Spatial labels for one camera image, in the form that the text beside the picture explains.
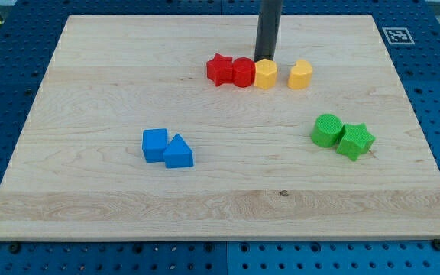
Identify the green cylinder block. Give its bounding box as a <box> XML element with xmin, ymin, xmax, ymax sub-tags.
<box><xmin>311</xmin><ymin>114</ymin><xmax>343</xmax><ymax>148</ymax></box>

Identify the light wooden board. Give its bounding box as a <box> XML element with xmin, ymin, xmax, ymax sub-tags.
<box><xmin>0</xmin><ymin>15</ymin><xmax>440</xmax><ymax>241</ymax></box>

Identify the red cylinder block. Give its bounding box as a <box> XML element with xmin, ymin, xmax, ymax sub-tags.
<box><xmin>232</xmin><ymin>57</ymin><xmax>256</xmax><ymax>88</ymax></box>

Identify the blue triangle block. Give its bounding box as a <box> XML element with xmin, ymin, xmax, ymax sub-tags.
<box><xmin>163</xmin><ymin>134</ymin><xmax>194</xmax><ymax>169</ymax></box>

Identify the yellow hexagon block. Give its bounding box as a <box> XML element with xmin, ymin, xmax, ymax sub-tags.
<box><xmin>254</xmin><ymin>59</ymin><xmax>278</xmax><ymax>89</ymax></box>

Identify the green star block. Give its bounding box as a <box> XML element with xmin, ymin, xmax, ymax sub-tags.
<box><xmin>336</xmin><ymin>123</ymin><xmax>376</xmax><ymax>161</ymax></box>

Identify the white fiducial marker tag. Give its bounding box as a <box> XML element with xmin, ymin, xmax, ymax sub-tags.
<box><xmin>382</xmin><ymin>27</ymin><xmax>415</xmax><ymax>45</ymax></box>

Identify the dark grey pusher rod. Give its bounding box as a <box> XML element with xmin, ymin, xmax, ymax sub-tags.
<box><xmin>254</xmin><ymin>0</ymin><xmax>283</xmax><ymax>62</ymax></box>

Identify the yellow heart block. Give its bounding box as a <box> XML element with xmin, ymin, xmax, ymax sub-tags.
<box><xmin>287</xmin><ymin>60</ymin><xmax>313</xmax><ymax>89</ymax></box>

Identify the red star block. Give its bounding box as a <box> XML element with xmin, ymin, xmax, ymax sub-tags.
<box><xmin>206</xmin><ymin>53</ymin><xmax>233</xmax><ymax>86</ymax></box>

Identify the blue cube block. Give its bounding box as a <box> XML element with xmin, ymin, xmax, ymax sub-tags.
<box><xmin>141</xmin><ymin>128</ymin><xmax>168</xmax><ymax>163</ymax></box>

